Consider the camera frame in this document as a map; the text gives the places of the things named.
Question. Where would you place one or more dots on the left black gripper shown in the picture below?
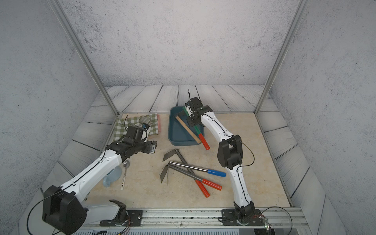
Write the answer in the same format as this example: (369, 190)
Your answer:
(149, 143)

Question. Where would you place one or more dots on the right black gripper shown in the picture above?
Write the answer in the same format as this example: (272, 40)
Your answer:
(191, 123)

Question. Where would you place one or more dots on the green red handle hoe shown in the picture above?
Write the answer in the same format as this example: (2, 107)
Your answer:
(200, 135)

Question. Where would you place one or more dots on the blue handle metal hoe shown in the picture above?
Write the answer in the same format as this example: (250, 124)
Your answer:
(209, 171)

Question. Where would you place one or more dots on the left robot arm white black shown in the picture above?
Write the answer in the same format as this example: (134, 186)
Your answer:
(64, 208)

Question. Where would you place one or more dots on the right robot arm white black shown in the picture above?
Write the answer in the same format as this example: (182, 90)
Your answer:
(229, 154)

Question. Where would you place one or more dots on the teal plastic storage box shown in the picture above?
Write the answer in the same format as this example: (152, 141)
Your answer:
(177, 134)

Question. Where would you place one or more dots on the green white checkered cloth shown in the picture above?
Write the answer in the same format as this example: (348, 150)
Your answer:
(122, 124)

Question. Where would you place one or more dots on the metal spoon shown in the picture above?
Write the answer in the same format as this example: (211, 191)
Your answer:
(126, 165)

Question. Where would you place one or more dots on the striped ceramic cup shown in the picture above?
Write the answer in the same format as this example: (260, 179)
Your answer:
(145, 122)

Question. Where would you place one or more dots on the pink tray under cloth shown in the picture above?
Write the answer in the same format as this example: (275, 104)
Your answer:
(159, 124)

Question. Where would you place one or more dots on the light blue plastic cup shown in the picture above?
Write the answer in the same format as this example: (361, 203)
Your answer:
(112, 176)

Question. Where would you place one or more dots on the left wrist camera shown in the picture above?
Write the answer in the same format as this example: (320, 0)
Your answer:
(151, 147)

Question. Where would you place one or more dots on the red handle hoe lower blade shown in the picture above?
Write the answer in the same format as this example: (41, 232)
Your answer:
(187, 173)

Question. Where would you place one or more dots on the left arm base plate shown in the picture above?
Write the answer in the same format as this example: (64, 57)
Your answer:
(132, 218)

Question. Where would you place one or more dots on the right aluminium frame post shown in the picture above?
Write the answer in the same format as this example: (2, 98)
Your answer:
(282, 53)

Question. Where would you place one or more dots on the aluminium frame post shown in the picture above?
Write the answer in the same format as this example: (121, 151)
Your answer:
(282, 53)
(66, 25)

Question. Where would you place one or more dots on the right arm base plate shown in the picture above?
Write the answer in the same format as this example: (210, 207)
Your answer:
(234, 217)

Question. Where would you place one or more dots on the aluminium front rail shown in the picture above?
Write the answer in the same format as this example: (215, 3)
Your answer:
(204, 221)

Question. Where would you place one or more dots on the left aluminium frame post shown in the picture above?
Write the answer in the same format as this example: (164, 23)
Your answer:
(66, 25)

